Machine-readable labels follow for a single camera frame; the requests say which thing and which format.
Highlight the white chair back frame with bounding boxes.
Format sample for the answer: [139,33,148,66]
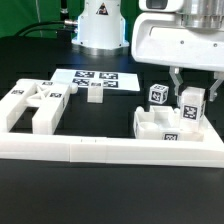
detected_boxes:
[0,79,78,135]

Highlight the white chair seat block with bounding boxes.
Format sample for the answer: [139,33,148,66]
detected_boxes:
[133,106,203,141]

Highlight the black cable bundle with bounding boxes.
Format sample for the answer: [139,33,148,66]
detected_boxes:
[13,19,79,38]

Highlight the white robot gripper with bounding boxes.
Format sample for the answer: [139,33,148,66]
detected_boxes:
[131,0,224,106]

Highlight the white U-shaped fixture frame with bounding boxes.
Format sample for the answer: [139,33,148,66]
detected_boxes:
[0,107,224,168]

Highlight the white tagged cube left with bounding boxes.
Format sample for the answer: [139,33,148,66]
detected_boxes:
[149,84,169,104]

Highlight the black antenna post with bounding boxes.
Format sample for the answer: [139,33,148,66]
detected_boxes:
[57,0,71,42]

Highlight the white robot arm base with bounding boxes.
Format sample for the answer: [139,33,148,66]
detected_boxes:
[72,0,129,56]

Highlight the white marker sheet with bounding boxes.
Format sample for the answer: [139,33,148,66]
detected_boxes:
[51,69,140,91]

